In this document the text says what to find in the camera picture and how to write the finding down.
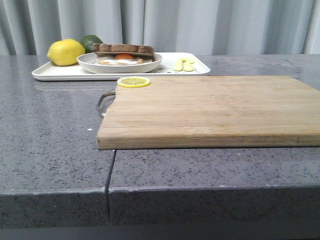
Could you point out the wooden cutting board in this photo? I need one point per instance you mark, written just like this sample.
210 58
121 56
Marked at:
212 112

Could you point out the metal board handle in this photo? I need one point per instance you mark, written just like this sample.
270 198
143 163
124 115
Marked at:
104 102

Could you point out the white round plate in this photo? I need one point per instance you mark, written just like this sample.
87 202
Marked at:
87 62

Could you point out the green lime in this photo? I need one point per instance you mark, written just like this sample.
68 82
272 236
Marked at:
88 41

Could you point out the yellow plastic fork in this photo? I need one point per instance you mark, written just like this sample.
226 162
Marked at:
179 64

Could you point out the yellow lemon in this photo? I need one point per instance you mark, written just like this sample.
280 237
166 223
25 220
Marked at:
65 52

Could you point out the yellow plastic knife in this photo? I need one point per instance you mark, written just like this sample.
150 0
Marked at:
187 65

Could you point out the grey curtain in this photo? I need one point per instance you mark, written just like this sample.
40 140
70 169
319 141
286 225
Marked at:
202 27

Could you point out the white bread slice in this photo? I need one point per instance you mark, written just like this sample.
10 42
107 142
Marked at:
123 48

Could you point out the lemon slice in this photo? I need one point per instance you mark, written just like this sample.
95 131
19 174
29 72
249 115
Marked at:
133 82

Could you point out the white bear tray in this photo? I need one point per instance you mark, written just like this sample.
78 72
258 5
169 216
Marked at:
52 72

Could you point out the fried egg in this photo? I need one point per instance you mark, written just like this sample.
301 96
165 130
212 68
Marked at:
120 59

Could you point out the bottom bread slice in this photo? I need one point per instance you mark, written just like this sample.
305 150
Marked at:
146 57

